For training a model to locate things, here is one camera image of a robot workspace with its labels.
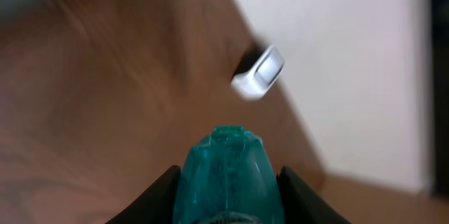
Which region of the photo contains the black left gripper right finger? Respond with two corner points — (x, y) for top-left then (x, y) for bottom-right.
(276, 166), (349, 224)

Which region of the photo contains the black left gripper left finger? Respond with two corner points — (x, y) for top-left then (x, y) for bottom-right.
(106, 165), (181, 224)

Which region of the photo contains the small teal liquid bottle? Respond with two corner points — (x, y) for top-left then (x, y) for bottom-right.
(173, 126), (286, 224)

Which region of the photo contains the white barcode scanner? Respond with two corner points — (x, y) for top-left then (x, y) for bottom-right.
(231, 44), (285, 100)

